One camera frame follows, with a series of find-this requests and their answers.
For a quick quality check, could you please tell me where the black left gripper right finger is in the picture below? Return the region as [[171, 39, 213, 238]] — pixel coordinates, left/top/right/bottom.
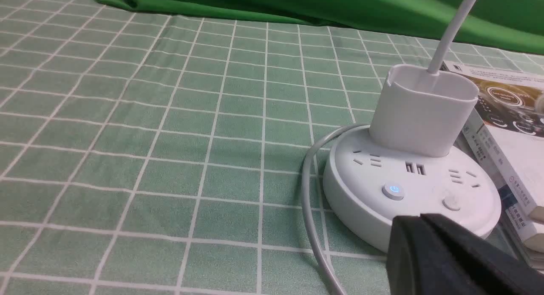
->
[[420, 214, 544, 295]]

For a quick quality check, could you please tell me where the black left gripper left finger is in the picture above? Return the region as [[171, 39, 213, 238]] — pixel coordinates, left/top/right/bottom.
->
[[386, 216, 485, 295]]

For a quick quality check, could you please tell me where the white desk lamp with sockets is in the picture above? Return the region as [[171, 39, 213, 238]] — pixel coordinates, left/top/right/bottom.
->
[[312, 0, 501, 252]]

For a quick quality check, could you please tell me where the white self-driving textbook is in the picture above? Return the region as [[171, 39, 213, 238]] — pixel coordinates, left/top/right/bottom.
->
[[440, 60, 544, 223]]

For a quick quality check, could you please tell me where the green backdrop cloth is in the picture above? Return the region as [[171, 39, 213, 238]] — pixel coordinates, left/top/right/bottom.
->
[[95, 0, 544, 55]]

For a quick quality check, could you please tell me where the green checkered tablecloth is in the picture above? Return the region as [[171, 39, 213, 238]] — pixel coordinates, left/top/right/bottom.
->
[[0, 0, 544, 295]]

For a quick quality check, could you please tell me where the white lamp power cable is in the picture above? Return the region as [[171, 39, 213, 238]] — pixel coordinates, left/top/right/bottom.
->
[[301, 124, 369, 295]]

